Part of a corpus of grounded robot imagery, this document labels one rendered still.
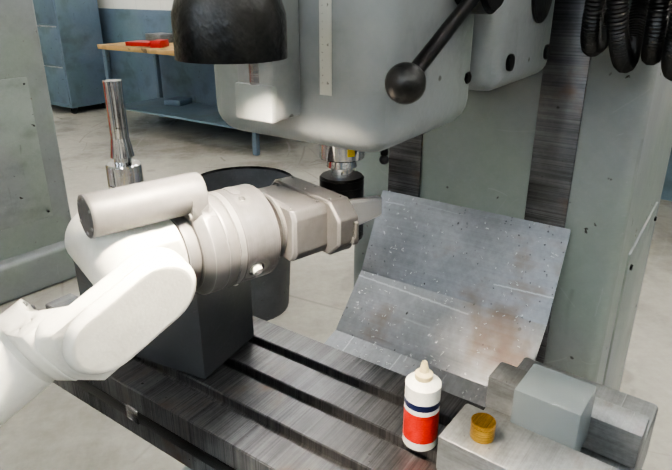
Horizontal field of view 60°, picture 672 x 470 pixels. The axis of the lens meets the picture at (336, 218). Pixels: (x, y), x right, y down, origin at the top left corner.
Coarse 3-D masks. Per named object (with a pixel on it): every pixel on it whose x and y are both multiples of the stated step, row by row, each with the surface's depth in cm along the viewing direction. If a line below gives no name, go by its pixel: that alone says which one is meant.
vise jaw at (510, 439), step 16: (464, 416) 56; (496, 416) 56; (448, 432) 54; (464, 432) 54; (496, 432) 54; (512, 432) 54; (528, 432) 54; (448, 448) 53; (464, 448) 52; (480, 448) 52; (496, 448) 52; (512, 448) 52; (528, 448) 52; (544, 448) 52; (560, 448) 52; (448, 464) 54; (464, 464) 53; (480, 464) 51; (496, 464) 50; (512, 464) 50; (528, 464) 50; (544, 464) 50; (560, 464) 50; (576, 464) 50; (592, 464) 50
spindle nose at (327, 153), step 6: (324, 150) 59; (330, 150) 58; (336, 150) 58; (342, 150) 58; (324, 156) 59; (330, 156) 58; (336, 156) 58; (342, 156) 58; (354, 156) 58; (360, 156) 59; (336, 162) 58; (342, 162) 58; (348, 162) 58
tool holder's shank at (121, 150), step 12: (108, 84) 75; (120, 84) 76; (108, 96) 76; (120, 96) 77; (108, 108) 77; (120, 108) 77; (108, 120) 78; (120, 120) 77; (120, 132) 78; (120, 144) 78; (120, 156) 79; (132, 156) 80
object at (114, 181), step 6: (108, 174) 79; (132, 174) 79; (138, 174) 80; (108, 180) 80; (114, 180) 79; (120, 180) 79; (126, 180) 79; (132, 180) 80; (138, 180) 80; (108, 186) 81; (114, 186) 79
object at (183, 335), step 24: (240, 288) 83; (192, 312) 75; (216, 312) 78; (240, 312) 84; (168, 336) 79; (192, 336) 77; (216, 336) 79; (240, 336) 85; (168, 360) 81; (192, 360) 78; (216, 360) 80
